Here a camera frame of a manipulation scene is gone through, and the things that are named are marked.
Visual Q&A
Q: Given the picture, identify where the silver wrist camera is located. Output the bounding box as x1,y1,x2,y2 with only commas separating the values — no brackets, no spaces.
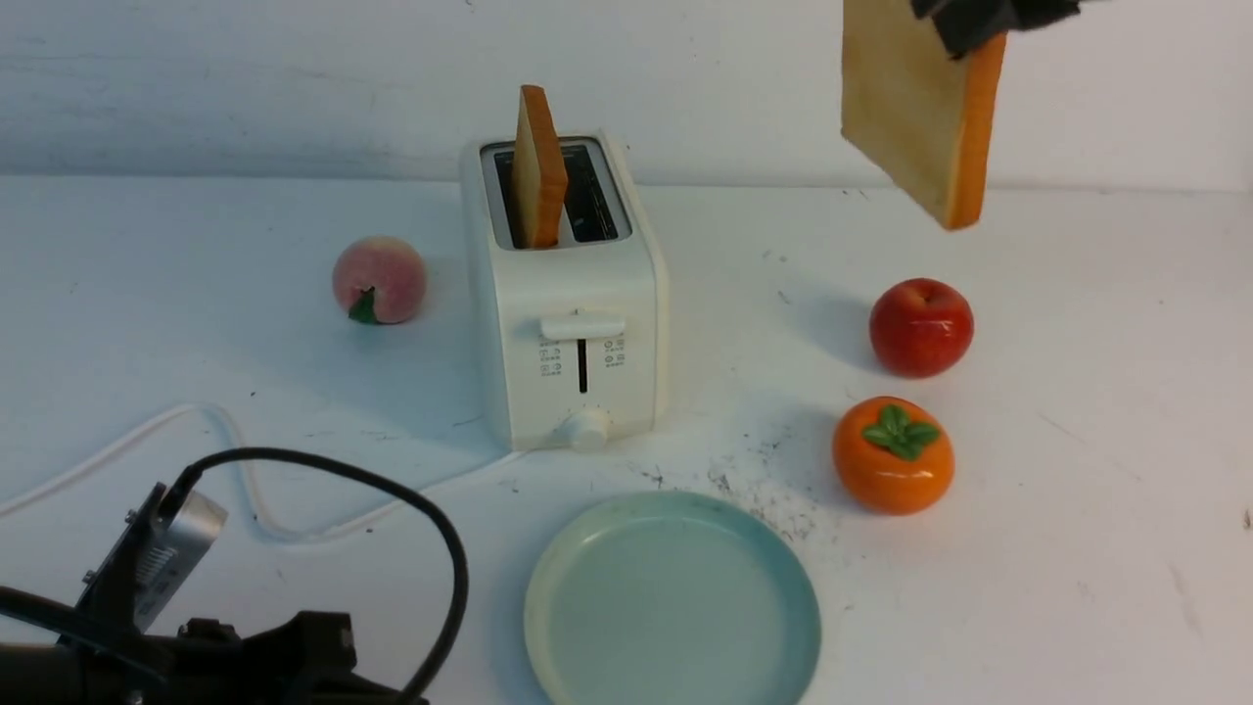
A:
74,483,228,634

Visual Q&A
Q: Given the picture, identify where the orange persimmon with green leaf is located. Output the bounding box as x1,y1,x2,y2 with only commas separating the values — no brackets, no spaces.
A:
831,397,956,516

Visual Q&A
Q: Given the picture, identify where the white toaster power cord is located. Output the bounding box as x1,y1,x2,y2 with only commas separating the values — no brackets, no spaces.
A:
0,401,530,545

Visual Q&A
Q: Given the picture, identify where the white two-slot toaster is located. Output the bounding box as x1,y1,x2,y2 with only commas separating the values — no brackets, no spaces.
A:
460,131,670,451

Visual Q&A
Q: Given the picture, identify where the toast slice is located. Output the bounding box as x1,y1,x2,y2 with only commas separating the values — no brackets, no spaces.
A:
511,84,568,250
841,1,1007,230

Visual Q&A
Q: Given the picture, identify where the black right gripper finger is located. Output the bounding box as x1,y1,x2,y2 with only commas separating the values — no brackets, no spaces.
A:
911,0,1083,60

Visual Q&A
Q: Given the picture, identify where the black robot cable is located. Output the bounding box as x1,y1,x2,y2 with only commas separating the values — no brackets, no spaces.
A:
162,446,470,705

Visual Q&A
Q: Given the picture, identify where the pink peach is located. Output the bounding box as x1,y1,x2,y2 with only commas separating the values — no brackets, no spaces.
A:
332,235,427,326

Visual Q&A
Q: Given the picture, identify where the red apple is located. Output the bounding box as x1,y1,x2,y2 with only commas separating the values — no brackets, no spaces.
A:
868,278,975,379

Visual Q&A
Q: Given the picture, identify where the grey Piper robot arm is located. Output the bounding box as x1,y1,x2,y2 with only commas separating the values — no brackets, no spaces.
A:
3,1,1083,704

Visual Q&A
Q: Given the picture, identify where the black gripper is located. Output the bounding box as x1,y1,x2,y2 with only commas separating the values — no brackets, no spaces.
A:
128,611,427,704

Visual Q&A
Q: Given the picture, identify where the light blue round plate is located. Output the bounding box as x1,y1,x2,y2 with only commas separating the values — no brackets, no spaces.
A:
521,492,822,704

